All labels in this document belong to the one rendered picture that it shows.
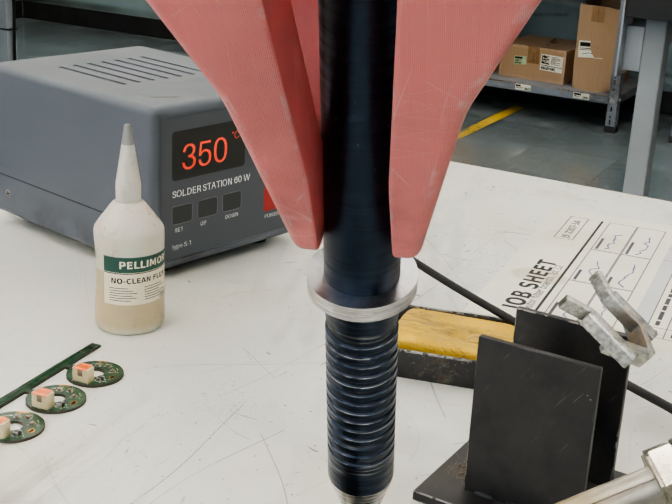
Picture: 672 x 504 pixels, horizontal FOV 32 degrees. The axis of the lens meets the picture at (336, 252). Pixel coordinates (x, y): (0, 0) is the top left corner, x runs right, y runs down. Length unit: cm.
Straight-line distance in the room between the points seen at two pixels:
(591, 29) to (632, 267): 378
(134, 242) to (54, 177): 14
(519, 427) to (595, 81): 408
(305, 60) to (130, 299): 41
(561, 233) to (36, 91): 33
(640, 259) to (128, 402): 34
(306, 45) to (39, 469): 32
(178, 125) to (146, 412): 18
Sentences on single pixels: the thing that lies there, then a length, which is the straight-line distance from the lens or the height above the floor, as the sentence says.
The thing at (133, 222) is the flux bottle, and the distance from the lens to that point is 55.
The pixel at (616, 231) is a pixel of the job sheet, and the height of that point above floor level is 75.
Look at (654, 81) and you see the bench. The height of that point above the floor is 60.
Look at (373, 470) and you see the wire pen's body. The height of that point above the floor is 88.
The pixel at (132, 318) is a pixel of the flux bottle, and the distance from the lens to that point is 56.
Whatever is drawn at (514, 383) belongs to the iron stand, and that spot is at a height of 80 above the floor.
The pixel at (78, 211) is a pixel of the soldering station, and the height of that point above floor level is 78.
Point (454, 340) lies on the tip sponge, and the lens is 54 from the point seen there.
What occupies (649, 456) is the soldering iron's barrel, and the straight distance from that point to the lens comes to 24.
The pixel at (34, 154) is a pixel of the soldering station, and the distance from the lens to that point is 69.
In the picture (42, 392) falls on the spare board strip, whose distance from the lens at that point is 50.
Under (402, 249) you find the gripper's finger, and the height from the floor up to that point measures 93.
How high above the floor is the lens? 98
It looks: 20 degrees down
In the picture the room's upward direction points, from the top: 3 degrees clockwise
